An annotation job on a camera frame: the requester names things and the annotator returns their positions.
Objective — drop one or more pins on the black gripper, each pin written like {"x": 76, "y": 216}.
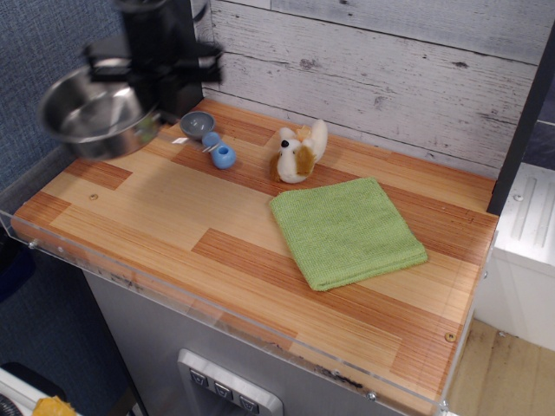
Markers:
{"x": 145, "y": 56}

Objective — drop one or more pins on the stainless steel pot with handle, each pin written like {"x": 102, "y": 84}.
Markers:
{"x": 110, "y": 109}

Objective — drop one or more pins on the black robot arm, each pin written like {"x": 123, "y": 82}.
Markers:
{"x": 147, "y": 4}

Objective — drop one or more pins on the green folded towel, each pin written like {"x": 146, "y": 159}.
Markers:
{"x": 345, "y": 233}

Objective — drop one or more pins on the blue and grey scoop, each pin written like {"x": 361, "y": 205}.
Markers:
{"x": 199, "y": 127}

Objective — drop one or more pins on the white brown plush dog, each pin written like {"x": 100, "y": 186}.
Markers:
{"x": 299, "y": 152}

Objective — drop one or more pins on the clear acrylic table guard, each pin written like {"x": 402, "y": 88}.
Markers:
{"x": 395, "y": 336}

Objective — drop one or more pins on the grey cabinet front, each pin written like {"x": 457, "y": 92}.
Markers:
{"x": 149, "y": 336}

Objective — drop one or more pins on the silver dispenser panel with buttons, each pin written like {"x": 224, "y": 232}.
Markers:
{"x": 233, "y": 394}

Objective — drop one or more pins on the white aluminium side block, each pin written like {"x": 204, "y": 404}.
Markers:
{"x": 516, "y": 294}

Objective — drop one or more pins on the dark left vertical post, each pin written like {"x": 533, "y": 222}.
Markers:
{"x": 186, "y": 94}

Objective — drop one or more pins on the dark vertical post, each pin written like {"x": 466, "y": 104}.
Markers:
{"x": 186, "y": 94}
{"x": 530, "y": 113}

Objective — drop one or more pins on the dark right vertical post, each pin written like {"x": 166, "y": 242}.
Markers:
{"x": 530, "y": 113}

